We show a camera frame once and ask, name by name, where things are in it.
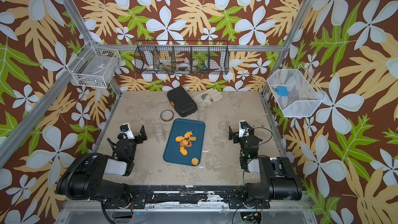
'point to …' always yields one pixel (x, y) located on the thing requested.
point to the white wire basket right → (297, 94)
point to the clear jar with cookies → (201, 111)
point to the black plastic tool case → (182, 102)
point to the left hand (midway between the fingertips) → (135, 126)
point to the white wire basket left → (96, 67)
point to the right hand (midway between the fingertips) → (237, 125)
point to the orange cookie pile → (185, 141)
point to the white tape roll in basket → (183, 65)
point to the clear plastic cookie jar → (158, 130)
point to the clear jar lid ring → (167, 115)
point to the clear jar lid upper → (222, 126)
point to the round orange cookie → (195, 161)
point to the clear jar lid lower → (215, 137)
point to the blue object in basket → (282, 91)
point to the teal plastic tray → (172, 154)
